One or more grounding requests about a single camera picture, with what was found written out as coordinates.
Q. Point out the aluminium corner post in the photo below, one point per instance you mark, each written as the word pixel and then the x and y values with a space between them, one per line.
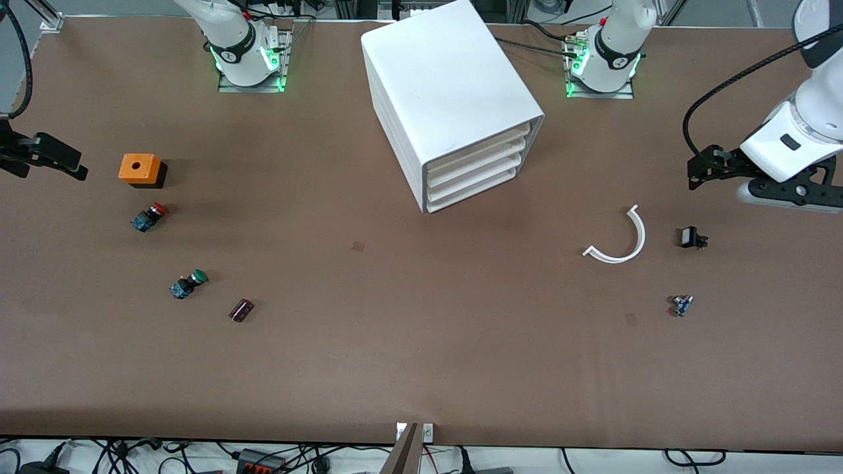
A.
pixel 51 20

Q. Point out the small blue silver component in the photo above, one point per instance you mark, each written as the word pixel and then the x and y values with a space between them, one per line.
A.
pixel 682 305

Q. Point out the dark maroon cylindrical capacitor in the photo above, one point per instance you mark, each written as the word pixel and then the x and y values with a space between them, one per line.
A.
pixel 241 310

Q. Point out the green push button switch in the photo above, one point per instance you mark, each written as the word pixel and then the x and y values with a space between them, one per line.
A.
pixel 184 286

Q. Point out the aluminium profile post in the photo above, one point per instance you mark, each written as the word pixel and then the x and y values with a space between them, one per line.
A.
pixel 405 457

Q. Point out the white curved plastic strip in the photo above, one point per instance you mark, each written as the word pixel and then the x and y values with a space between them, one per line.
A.
pixel 612 259

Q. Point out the small black component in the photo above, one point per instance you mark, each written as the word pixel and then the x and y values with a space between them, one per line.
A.
pixel 689 237

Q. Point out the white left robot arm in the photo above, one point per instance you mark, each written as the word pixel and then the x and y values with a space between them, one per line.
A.
pixel 619 46

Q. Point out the orange box with hole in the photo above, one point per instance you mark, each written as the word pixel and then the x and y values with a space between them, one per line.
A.
pixel 138 168

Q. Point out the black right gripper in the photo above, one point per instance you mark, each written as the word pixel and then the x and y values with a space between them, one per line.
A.
pixel 13 151

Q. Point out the dark grey power strip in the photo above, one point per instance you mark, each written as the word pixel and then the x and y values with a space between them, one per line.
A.
pixel 257 464

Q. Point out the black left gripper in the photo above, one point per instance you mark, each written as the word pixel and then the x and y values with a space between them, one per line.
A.
pixel 724 166

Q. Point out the white metal mounting bracket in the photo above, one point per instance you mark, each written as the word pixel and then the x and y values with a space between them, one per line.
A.
pixel 428 432

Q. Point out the red push button switch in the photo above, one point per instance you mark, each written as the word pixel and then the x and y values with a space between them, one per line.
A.
pixel 146 218

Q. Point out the dark grey box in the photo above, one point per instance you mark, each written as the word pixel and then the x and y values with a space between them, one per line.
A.
pixel 494 471

